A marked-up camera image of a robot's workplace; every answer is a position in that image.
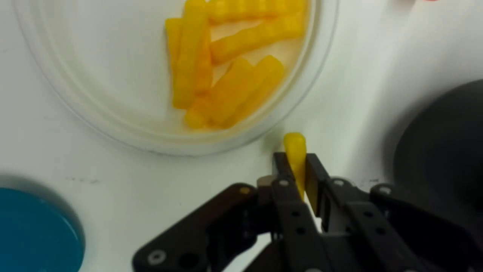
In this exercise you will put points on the teal blue plate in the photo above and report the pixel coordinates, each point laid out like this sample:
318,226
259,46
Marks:
36,236

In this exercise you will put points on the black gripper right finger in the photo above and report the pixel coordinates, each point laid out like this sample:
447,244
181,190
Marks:
315,179

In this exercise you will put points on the yellow plush fry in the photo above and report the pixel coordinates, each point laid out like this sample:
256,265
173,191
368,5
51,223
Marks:
204,72
193,28
294,147
252,93
256,37
211,109

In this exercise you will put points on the white paper plate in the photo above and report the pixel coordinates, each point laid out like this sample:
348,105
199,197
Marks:
107,63

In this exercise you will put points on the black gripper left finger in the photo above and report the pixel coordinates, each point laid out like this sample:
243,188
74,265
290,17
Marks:
282,170

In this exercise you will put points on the black toy pot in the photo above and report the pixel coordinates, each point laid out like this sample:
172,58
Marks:
440,153

